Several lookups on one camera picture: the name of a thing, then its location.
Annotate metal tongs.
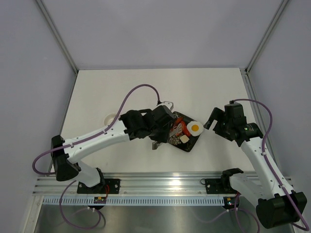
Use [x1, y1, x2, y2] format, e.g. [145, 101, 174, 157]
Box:
[152, 122, 187, 150]

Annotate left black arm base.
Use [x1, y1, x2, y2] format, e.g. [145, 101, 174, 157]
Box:
[77, 178, 121, 194]

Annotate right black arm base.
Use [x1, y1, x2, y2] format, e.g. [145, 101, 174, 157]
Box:
[200, 178, 238, 195]

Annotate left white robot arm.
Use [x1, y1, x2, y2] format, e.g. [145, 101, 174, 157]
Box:
[51, 101, 175, 193]

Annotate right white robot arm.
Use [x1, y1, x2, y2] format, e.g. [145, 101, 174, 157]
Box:
[204, 100, 310, 231]

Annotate cream pink lunch box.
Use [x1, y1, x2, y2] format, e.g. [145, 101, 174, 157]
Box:
[104, 113, 117, 126]

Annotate small red shrimp toy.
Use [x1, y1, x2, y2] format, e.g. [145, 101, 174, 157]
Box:
[174, 117, 183, 125]

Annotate fried egg toy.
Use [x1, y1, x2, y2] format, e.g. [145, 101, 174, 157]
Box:
[187, 121, 204, 136]

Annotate black patterned square plate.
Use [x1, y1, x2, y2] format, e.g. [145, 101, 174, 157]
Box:
[171, 111, 200, 152]

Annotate red sausage toy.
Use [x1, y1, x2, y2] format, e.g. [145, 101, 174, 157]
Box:
[182, 125, 191, 137]

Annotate cream tofu block toy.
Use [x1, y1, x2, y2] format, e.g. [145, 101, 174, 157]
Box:
[179, 135, 190, 144]

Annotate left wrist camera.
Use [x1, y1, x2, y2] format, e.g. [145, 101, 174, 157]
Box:
[157, 101, 174, 111]

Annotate white slotted cable duct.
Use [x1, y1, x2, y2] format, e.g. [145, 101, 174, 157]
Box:
[43, 196, 225, 206]

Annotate right aluminium frame post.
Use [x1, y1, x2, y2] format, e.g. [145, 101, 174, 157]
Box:
[244, 0, 291, 75]

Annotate aluminium frame post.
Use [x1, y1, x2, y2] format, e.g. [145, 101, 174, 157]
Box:
[244, 0, 291, 75]
[34, 0, 79, 76]

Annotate left aluminium frame post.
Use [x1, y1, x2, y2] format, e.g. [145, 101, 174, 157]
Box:
[34, 0, 79, 76]

